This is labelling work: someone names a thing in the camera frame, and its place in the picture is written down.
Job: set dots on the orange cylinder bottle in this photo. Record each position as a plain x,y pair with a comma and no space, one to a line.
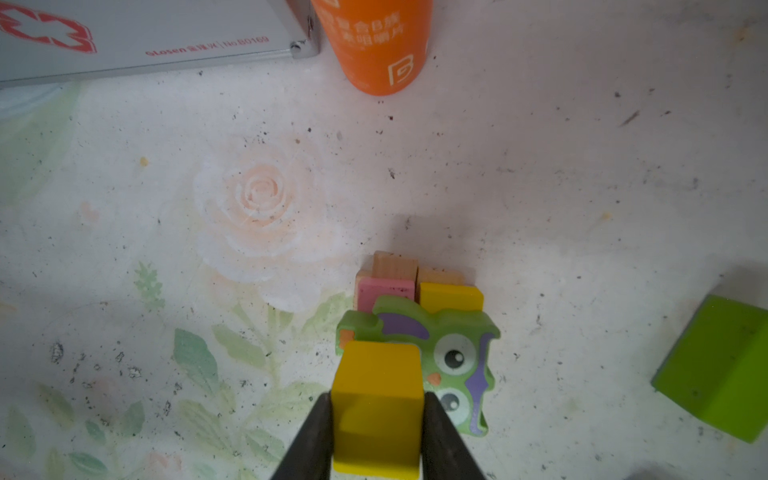
381,45

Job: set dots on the green cube block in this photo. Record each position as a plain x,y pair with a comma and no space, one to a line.
717,369

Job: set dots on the natural wood block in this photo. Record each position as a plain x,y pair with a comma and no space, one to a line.
389,265
439,276

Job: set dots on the pink rectangular block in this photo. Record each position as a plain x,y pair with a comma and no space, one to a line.
368,289

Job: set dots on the yellow cube block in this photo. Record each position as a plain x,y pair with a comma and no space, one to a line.
378,402

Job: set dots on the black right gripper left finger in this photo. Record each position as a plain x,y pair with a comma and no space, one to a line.
309,456

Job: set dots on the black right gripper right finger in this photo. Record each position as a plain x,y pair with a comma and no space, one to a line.
444,454

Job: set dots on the silver aluminium case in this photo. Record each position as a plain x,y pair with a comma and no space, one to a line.
47,41

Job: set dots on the yellow rectangular block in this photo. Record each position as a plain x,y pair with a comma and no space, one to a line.
435,297

